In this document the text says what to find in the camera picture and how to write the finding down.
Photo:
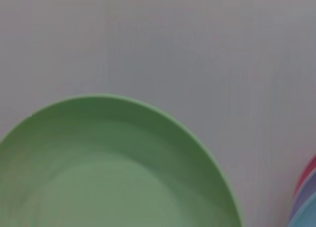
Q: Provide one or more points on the red round plate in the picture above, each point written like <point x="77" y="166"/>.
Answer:
<point x="308" y="170"/>

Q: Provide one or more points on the purple round plate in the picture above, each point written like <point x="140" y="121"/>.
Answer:
<point x="307" y="192"/>

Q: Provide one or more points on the blue round plate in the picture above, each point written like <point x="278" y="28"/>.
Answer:
<point x="307" y="215"/>

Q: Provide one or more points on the green round plate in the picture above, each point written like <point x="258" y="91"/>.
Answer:
<point x="111" y="175"/>

